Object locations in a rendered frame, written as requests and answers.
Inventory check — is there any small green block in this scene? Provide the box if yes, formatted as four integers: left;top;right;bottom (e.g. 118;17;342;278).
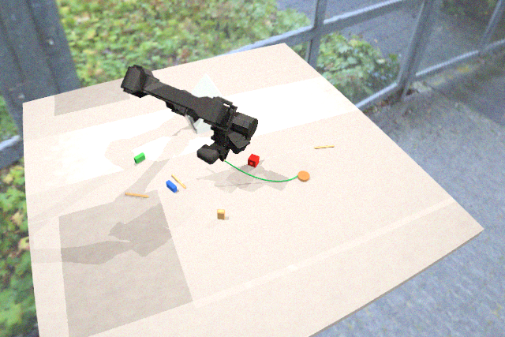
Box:
134;152;145;164

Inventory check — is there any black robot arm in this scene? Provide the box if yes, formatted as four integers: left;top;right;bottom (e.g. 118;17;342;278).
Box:
121;64;258;154

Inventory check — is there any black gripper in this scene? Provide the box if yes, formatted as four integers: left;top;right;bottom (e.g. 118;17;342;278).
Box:
196;126;232;165

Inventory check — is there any orange round disc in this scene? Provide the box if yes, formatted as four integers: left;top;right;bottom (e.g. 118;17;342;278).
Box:
297;171;310;182

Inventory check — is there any red block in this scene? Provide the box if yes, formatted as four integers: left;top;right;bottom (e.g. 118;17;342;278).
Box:
248;154;260;167

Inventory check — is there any small blue block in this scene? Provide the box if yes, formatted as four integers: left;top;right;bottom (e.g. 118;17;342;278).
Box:
166;181;177;193

